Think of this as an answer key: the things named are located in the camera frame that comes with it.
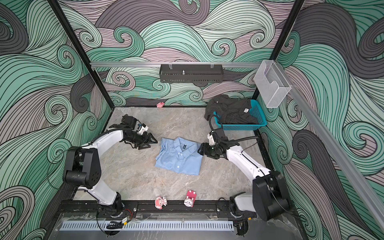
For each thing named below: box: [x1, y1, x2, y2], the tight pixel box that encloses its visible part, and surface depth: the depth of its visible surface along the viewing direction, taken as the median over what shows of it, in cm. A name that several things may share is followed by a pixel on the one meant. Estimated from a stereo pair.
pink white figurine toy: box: [154, 196, 168, 210], surface depth 74 cm
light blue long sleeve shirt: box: [155, 137, 204, 176], surface depth 89 cm
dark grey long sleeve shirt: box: [204, 94, 259, 124], surface depth 112 cm
